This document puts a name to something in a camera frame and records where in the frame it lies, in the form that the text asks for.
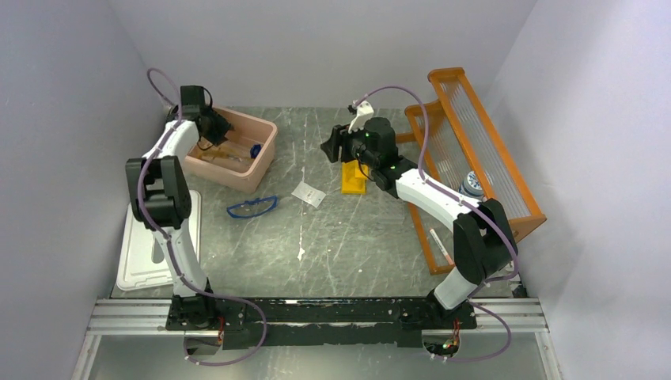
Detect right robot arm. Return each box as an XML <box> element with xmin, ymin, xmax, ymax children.
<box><xmin>320</xmin><ymin>117</ymin><xmax>517</xmax><ymax>328</ymax></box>

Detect white blue small jar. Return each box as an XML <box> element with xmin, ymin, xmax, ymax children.
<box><xmin>458</xmin><ymin>171</ymin><xmax>484</xmax><ymax>199</ymax></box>

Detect blue base graduated cylinder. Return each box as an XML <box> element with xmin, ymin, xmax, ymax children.
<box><xmin>249</xmin><ymin>144</ymin><xmax>263</xmax><ymax>160</ymax></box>

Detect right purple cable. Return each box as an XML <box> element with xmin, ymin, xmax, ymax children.
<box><xmin>352</xmin><ymin>85</ymin><xmax>521</xmax><ymax>364</ymax></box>

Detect white plastic lid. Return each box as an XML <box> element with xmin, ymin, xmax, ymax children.
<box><xmin>116</xmin><ymin>190</ymin><xmax>205</xmax><ymax>291</ymax></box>

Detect orange wooden shelf rack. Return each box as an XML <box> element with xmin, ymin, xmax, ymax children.
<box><xmin>396</xmin><ymin>67</ymin><xmax>547</xmax><ymax>242</ymax></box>

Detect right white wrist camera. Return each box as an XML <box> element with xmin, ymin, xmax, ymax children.
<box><xmin>347</xmin><ymin>101</ymin><xmax>374</xmax><ymax>134</ymax></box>

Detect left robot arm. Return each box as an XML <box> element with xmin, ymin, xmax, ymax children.
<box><xmin>125</xmin><ymin>85</ymin><xmax>232</xmax><ymax>329</ymax></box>

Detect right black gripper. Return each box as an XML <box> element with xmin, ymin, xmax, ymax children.
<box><xmin>320</xmin><ymin>118</ymin><xmax>378</xmax><ymax>169</ymax></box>

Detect blue safety glasses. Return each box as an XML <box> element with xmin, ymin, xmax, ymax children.
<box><xmin>226</xmin><ymin>196</ymin><xmax>279</xmax><ymax>219</ymax></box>

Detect yellow test tube rack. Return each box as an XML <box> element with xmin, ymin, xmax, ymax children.
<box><xmin>340</xmin><ymin>161</ymin><xmax>369</xmax><ymax>195</ymax></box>

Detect pink plastic bin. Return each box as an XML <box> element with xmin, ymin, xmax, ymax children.
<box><xmin>183</xmin><ymin>108</ymin><xmax>279</xmax><ymax>194</ymax></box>

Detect tan rubber tubing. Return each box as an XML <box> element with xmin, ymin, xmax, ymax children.
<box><xmin>196</xmin><ymin>150</ymin><xmax>252</xmax><ymax>165</ymax></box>

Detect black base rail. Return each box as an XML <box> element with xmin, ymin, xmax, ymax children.
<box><xmin>165</xmin><ymin>297</ymin><xmax>476</xmax><ymax>350</ymax></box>

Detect white orange marker pen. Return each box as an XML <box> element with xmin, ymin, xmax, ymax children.
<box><xmin>430</xmin><ymin>229</ymin><xmax>454</xmax><ymax>265</ymax></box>

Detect white paper packet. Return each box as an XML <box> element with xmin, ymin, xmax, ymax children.
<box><xmin>291</xmin><ymin>181</ymin><xmax>326</xmax><ymax>208</ymax></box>

